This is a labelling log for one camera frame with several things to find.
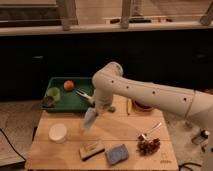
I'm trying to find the black cable left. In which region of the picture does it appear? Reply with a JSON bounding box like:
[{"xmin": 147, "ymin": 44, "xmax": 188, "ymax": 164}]
[{"xmin": 0, "ymin": 127, "xmax": 27, "ymax": 162}]

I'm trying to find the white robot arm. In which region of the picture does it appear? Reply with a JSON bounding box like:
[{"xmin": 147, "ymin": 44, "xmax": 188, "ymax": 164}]
[{"xmin": 92, "ymin": 62, "xmax": 213, "ymax": 171}]

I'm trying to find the blue sponge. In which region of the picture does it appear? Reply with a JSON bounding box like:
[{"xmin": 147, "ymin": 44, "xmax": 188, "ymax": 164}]
[{"xmin": 105, "ymin": 144, "xmax": 129, "ymax": 165}]

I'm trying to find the bunch of dark grapes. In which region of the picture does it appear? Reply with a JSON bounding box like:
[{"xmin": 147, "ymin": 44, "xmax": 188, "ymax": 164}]
[{"xmin": 137, "ymin": 138, "xmax": 161, "ymax": 156}]

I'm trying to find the spice bottles rack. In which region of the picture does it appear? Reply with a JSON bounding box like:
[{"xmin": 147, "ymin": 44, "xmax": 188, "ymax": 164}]
[{"xmin": 187, "ymin": 129, "xmax": 210, "ymax": 153}]

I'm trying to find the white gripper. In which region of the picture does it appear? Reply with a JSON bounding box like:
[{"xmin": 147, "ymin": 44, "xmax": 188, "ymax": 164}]
[{"xmin": 94, "ymin": 96, "xmax": 112, "ymax": 115}]

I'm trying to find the silver metal spoon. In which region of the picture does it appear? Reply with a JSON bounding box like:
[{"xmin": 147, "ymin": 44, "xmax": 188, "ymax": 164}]
[{"xmin": 138, "ymin": 122, "xmax": 162, "ymax": 140}]

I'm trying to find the wooden block brush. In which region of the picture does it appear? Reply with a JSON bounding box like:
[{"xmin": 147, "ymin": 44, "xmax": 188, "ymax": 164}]
[{"xmin": 79, "ymin": 141, "xmax": 105, "ymax": 161}]

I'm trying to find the brown wooden bowl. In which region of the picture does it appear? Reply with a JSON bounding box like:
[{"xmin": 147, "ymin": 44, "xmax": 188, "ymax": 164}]
[{"xmin": 133, "ymin": 101, "xmax": 154, "ymax": 112}]

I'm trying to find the green plastic tray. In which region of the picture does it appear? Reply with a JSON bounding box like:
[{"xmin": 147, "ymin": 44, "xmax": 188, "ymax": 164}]
[{"xmin": 41, "ymin": 77, "xmax": 94, "ymax": 113}]

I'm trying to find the light blue triangular towel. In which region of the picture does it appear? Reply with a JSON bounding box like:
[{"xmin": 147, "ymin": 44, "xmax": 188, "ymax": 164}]
[{"xmin": 83, "ymin": 107, "xmax": 97, "ymax": 129}]

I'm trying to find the yellow pencil stick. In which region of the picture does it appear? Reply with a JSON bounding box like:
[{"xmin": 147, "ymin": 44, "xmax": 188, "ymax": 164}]
[{"xmin": 127, "ymin": 99, "xmax": 132, "ymax": 115}]

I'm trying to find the green plastic cup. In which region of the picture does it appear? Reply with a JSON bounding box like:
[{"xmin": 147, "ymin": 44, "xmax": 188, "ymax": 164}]
[{"xmin": 46, "ymin": 87, "xmax": 60, "ymax": 101}]

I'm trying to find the dark small round container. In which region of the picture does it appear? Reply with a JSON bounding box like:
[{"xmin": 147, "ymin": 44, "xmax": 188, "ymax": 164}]
[{"xmin": 42, "ymin": 96, "xmax": 55, "ymax": 107}]

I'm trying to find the black cable right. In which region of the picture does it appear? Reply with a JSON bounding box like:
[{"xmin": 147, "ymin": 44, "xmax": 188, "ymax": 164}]
[{"xmin": 178, "ymin": 162, "xmax": 203, "ymax": 171}]

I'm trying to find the orange ball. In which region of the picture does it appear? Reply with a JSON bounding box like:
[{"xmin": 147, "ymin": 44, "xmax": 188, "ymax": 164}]
[{"xmin": 64, "ymin": 80, "xmax": 74, "ymax": 91}]

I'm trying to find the black cable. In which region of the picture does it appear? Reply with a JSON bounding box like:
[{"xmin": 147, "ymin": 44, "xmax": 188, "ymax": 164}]
[
  {"xmin": 0, "ymin": 127, "xmax": 27, "ymax": 162},
  {"xmin": 178, "ymin": 162, "xmax": 203, "ymax": 171}
]

